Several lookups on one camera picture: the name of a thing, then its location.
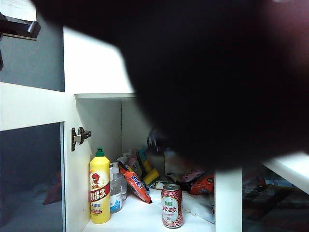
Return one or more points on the pink snack bag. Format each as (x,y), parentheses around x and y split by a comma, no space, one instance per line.
(193,176)

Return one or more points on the white glass cabinet door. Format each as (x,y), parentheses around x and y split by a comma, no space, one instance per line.
(228,200)
(36,106)

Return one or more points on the yellow detergent bottle green cap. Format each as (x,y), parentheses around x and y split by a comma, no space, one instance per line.
(99,193)

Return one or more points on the white paper sheet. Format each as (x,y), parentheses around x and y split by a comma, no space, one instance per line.
(14,9)

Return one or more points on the green sponge pack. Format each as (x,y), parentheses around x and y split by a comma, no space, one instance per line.
(160,185)

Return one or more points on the grey room door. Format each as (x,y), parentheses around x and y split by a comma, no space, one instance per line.
(31,65)

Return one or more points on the translucent plastic bag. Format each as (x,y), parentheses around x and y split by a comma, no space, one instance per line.
(173,164)

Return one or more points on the red beverage can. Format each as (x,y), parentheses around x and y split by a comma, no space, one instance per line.
(172,207)

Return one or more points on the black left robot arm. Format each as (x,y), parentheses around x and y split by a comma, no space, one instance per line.
(17,27)

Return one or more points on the clear pump bottle blue label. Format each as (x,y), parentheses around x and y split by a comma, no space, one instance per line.
(115,195)

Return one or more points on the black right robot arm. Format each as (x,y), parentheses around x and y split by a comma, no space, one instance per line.
(205,84)

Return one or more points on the white cabinet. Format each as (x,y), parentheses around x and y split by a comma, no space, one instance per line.
(91,60)

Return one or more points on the orange bag blue lettering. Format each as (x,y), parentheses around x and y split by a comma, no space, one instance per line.
(137,186)

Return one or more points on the pink refill pouch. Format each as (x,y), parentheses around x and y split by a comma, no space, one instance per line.
(132,163)

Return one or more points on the white crumpled plastic bag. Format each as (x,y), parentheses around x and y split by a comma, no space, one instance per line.
(195,205)

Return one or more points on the metal door hinge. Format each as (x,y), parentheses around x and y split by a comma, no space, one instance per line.
(79,138)

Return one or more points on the orange cartoon snack bag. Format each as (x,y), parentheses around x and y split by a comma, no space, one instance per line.
(202,187)

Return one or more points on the clear pump bottle plain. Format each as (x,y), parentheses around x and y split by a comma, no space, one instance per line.
(123,186)

